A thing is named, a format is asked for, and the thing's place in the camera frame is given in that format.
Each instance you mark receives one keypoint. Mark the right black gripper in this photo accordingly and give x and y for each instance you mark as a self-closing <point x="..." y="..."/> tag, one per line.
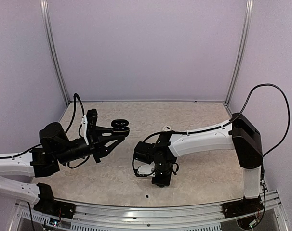
<point x="162" y="183"/>

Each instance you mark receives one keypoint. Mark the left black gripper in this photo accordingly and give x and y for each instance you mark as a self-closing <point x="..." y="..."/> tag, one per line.
<point x="100" y="147"/>

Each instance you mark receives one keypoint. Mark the black earbuds charging case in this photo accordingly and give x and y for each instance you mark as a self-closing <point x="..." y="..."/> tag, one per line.
<point x="120" y="127"/>

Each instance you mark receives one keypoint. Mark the white earbuds charging case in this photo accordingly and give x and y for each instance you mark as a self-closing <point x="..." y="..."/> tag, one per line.
<point x="167" y="128"/>

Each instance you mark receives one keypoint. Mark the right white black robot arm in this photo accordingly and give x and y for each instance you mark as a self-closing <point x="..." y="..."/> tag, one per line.
<point x="237" y="134"/>

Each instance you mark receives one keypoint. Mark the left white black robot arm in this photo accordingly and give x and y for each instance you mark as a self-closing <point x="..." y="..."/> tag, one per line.
<point x="55" y="149"/>

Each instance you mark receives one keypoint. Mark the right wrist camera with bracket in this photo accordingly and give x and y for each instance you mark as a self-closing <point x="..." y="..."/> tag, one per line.
<point x="145" y="170"/>

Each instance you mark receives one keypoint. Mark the front aluminium rail frame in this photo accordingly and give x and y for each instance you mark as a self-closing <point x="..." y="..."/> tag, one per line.
<point x="108" y="194"/>

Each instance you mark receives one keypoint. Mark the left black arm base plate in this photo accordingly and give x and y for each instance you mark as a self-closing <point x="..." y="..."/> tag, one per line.
<point x="47" y="203"/>

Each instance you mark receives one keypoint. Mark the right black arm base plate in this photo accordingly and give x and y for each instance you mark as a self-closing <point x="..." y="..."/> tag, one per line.
<point x="242" y="207"/>

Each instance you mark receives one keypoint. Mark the left aluminium corner post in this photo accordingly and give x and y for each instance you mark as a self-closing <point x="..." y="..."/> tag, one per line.
<point x="52" y="48"/>

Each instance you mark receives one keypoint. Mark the aluminium corner post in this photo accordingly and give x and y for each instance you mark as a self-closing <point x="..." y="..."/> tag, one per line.
<point x="52" y="48"/>
<point x="241" y="51"/>

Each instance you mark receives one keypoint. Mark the right aluminium corner post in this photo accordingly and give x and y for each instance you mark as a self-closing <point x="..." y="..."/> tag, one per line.
<point x="241" y="51"/>

